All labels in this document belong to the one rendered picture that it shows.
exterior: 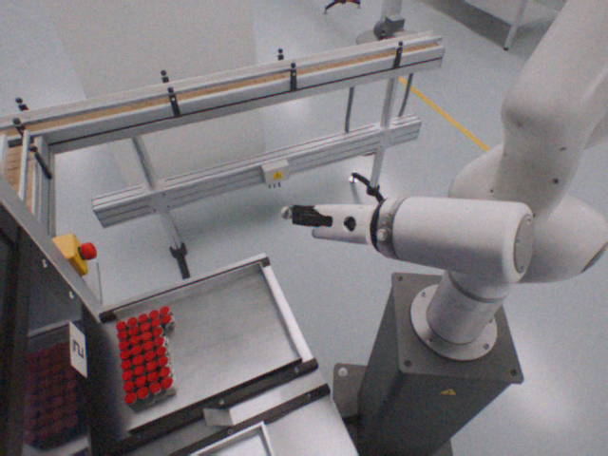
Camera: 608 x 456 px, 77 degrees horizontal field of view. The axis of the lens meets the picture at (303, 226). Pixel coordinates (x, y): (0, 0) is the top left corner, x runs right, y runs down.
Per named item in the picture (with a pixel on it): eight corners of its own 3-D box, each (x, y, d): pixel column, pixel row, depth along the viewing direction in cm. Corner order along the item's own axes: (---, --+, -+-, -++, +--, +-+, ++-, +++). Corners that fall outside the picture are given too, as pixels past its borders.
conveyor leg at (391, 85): (369, 200, 227) (391, 76, 170) (361, 191, 232) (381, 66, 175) (382, 196, 229) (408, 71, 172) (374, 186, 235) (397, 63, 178)
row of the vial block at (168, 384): (168, 398, 75) (161, 389, 72) (154, 321, 86) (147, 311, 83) (180, 393, 76) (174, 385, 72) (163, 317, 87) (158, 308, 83)
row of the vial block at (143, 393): (144, 408, 74) (137, 400, 71) (133, 329, 85) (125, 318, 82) (156, 403, 75) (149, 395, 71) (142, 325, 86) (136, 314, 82)
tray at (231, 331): (133, 435, 71) (126, 430, 68) (119, 318, 87) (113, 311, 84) (302, 364, 80) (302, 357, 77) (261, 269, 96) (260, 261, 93)
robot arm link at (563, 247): (470, 241, 80) (518, 148, 63) (557, 300, 71) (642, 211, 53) (434, 272, 75) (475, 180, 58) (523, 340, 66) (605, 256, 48)
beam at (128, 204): (104, 229, 165) (92, 209, 156) (102, 217, 170) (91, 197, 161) (416, 140, 207) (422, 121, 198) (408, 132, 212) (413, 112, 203)
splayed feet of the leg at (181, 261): (185, 303, 190) (179, 288, 179) (167, 233, 220) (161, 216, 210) (201, 297, 192) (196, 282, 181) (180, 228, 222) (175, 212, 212)
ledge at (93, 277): (39, 325, 88) (34, 321, 86) (40, 281, 96) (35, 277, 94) (103, 304, 92) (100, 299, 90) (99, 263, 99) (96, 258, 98)
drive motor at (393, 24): (400, 64, 180) (406, 33, 170) (369, 40, 198) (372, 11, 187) (421, 59, 183) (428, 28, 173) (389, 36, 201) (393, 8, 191)
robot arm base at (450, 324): (484, 289, 94) (516, 241, 81) (504, 365, 82) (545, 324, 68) (406, 283, 96) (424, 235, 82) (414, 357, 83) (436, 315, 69)
